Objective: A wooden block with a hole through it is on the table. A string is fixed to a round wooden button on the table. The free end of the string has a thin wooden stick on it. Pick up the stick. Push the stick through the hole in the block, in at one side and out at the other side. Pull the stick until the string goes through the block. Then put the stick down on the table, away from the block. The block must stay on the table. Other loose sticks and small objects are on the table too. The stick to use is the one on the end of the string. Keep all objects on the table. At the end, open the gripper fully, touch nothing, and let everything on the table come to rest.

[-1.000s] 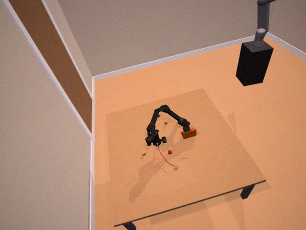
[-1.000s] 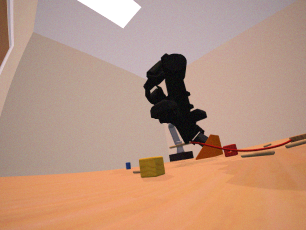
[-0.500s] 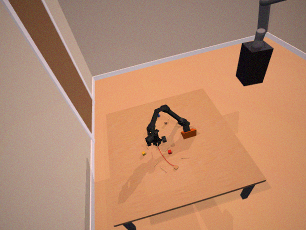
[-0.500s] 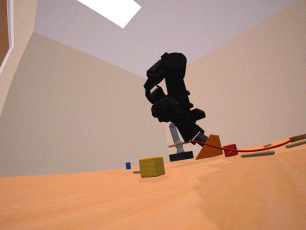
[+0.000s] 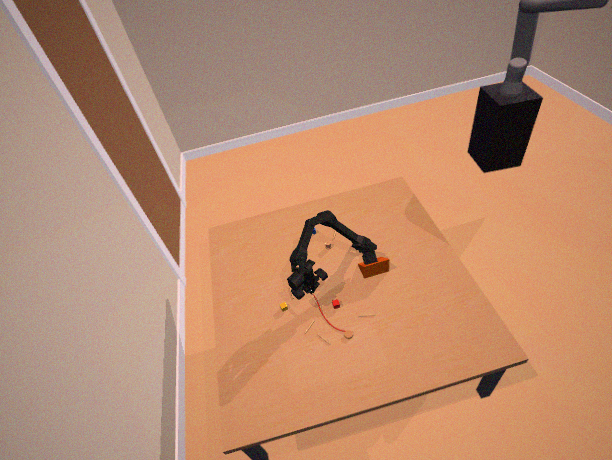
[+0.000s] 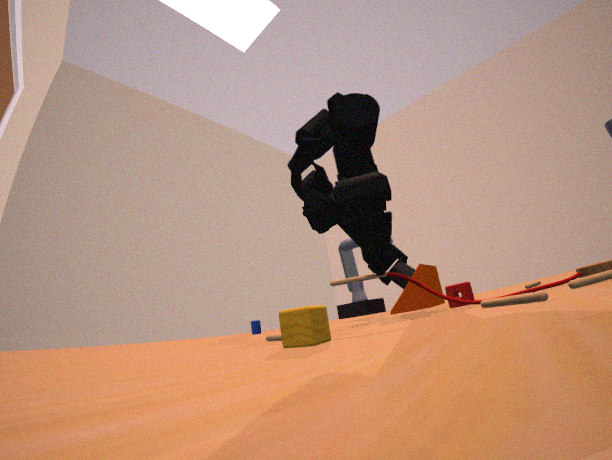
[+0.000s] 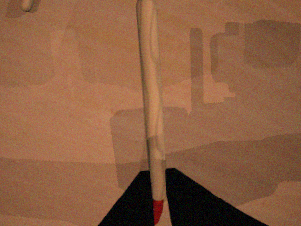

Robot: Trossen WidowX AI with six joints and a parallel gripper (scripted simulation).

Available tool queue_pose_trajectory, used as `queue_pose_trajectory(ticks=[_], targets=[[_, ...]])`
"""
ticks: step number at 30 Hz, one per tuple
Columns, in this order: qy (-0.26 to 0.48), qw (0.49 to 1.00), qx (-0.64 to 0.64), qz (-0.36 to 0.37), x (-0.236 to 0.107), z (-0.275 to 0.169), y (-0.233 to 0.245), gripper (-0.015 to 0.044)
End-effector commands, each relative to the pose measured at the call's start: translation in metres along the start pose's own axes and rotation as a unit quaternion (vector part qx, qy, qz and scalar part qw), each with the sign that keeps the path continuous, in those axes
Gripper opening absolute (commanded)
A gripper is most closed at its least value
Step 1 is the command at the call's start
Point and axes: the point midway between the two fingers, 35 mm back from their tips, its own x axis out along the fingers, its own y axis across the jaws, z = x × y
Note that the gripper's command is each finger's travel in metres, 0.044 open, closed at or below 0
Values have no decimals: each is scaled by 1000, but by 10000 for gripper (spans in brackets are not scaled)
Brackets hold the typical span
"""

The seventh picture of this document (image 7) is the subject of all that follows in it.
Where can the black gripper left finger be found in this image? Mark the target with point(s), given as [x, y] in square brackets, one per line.
[135, 207]

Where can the thin wooden stick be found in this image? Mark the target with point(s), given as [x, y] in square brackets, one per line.
[150, 65]

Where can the tan wooden stick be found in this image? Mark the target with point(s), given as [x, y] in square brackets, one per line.
[26, 5]

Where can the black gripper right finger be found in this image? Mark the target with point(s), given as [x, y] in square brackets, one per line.
[192, 205]

